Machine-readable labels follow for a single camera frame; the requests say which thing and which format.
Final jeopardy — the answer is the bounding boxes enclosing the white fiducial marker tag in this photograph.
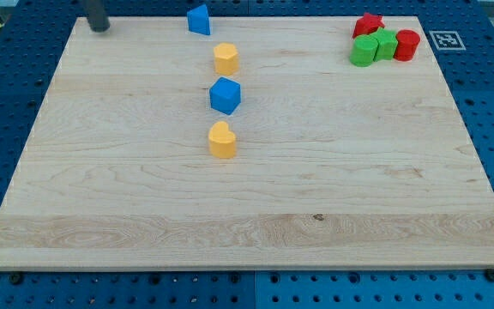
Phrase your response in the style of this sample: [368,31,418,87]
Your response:
[430,30,466,51]

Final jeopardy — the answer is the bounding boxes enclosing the yellow heart block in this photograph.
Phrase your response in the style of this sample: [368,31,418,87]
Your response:
[208,121,237,159]

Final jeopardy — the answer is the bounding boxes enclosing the black bolt front left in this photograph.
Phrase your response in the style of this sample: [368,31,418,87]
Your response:
[8,272,23,285]

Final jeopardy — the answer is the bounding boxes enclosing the wooden board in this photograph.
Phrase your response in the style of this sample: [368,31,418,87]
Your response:
[0,16,494,271]

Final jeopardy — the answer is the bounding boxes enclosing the black bolt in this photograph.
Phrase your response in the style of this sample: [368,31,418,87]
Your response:
[485,269,494,282]
[8,272,23,285]

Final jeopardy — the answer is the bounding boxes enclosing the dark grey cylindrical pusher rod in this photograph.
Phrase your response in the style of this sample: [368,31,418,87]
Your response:
[81,0,111,33]

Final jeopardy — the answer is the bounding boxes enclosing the blue cube block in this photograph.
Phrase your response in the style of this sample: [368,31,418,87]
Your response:
[209,77,241,115]

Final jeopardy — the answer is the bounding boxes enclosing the black bolt front right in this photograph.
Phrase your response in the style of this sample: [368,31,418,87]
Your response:
[485,269,494,282]

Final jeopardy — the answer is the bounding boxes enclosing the green star block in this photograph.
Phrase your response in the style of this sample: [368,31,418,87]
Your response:
[370,27,398,62]

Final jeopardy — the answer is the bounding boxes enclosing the green cylinder block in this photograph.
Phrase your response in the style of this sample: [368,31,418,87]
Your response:
[349,34,379,67]

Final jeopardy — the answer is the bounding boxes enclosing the red star block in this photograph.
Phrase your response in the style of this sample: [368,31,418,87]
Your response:
[352,12,385,39]

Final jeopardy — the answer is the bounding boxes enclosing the yellow hexagon block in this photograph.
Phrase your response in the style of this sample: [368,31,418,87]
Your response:
[214,43,239,76]

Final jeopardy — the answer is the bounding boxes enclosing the red cylinder block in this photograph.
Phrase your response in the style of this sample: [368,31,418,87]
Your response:
[394,29,420,62]

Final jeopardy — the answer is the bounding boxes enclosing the blue triangle block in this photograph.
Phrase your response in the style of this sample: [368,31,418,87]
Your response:
[186,4,211,35]

